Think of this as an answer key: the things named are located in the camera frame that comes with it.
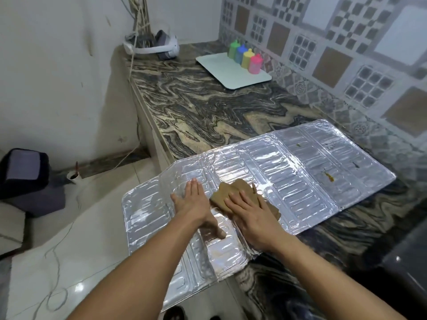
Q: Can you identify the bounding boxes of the dark waste bin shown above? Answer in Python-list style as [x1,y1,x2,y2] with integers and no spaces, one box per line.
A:
[0,148,66,218]

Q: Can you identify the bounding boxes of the white cup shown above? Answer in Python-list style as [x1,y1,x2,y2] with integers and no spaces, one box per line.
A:
[66,161,83,184]

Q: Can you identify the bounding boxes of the white rectangular tray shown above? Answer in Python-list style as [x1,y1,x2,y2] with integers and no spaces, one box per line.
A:
[195,52,273,90]

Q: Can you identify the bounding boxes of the black appliance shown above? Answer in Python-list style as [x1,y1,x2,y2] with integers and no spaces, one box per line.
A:
[380,217,427,298]

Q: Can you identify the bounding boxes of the silver foil splatter guard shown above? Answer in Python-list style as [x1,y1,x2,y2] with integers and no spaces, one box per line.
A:
[121,119,397,312]

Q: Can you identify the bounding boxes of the brown cleaning cloth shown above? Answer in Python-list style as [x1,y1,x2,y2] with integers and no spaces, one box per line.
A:
[209,178,282,221]

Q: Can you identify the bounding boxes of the person's left hand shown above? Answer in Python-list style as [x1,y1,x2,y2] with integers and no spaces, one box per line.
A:
[170,178,227,240]

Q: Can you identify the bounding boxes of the black shoe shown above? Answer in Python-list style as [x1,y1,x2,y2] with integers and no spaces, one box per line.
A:
[163,306,186,320]

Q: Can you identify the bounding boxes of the person's left forearm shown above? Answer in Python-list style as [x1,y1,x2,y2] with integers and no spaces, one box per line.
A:
[67,213,215,320]

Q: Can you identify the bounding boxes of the person's right hand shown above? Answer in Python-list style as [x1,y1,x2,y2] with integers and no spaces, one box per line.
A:
[224,190,289,254]

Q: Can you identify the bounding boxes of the yellow squeeze bottle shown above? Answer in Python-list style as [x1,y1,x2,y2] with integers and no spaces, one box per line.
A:
[241,48,255,70]

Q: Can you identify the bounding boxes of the blue squeeze bottle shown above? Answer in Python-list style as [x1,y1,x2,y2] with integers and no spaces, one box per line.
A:
[234,44,248,64]

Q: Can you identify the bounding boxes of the white cord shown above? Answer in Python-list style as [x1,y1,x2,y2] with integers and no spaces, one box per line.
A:
[112,0,149,171]

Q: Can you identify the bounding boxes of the white headset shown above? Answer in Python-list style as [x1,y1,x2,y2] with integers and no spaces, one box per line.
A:
[122,29,180,61]

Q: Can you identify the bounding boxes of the person's right forearm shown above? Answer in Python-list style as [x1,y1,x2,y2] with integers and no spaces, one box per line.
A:
[264,235,406,320]

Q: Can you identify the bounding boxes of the thin white floor cable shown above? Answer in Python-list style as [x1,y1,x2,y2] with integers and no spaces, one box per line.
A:
[33,193,85,313]

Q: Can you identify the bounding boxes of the pink squeeze bottle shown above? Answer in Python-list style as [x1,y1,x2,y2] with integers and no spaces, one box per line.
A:
[248,53,263,75]

